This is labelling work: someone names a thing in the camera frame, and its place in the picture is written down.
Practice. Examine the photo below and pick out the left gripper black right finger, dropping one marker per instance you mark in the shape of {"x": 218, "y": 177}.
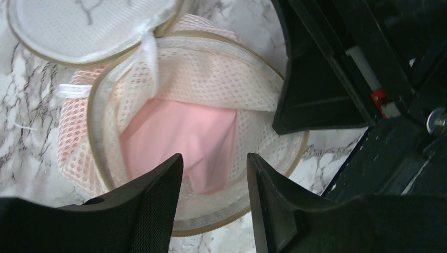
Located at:
{"x": 289, "y": 218}

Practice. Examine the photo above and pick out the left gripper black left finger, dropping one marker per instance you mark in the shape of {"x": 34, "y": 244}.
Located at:
{"x": 135, "y": 217}

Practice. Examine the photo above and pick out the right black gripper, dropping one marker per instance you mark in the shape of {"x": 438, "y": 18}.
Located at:
{"x": 380, "y": 65}

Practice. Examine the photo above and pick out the pink bra in bag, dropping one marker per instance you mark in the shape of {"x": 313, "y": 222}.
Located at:
{"x": 203, "y": 135}

